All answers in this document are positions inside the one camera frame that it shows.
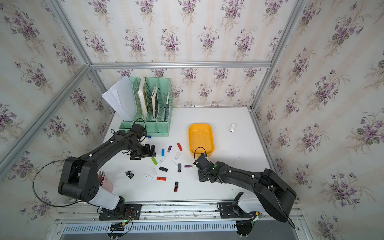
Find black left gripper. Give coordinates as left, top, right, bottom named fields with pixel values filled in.
left=128, top=142, right=158, bottom=161

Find green usb flash drive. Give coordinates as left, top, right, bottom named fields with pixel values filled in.
left=151, top=157, right=158, bottom=166

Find white usb drive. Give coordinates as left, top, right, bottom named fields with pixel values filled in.
left=151, top=167, right=157, bottom=176
left=144, top=174, right=153, bottom=181
left=171, top=161, right=178, bottom=168
left=174, top=153, right=181, bottom=161

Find yellow plastic storage box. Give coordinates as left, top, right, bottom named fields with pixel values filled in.
left=189, top=123, right=215, bottom=157

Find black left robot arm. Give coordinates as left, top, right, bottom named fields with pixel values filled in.
left=58, top=122, right=156, bottom=214

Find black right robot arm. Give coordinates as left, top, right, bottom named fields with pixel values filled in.
left=194, top=151, right=297, bottom=223

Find red oval usb drive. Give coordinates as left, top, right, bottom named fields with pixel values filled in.
left=177, top=143, right=183, bottom=151

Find black binder clips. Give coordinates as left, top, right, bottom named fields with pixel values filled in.
left=125, top=171, right=134, bottom=179

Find pink pen cup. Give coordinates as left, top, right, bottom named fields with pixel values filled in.
left=98, top=171, right=114, bottom=193

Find green desk file organizer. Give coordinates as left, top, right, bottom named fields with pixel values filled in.
left=120, top=77, right=174, bottom=137

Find white paper stack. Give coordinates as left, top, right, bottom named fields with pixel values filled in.
left=102, top=76, right=137, bottom=122

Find aluminium front rail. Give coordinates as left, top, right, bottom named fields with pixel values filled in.
left=53, top=197, right=304, bottom=224

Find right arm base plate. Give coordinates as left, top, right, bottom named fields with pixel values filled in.
left=217, top=192, right=264, bottom=219

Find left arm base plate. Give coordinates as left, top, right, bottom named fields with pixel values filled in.
left=99, top=204, right=143, bottom=221

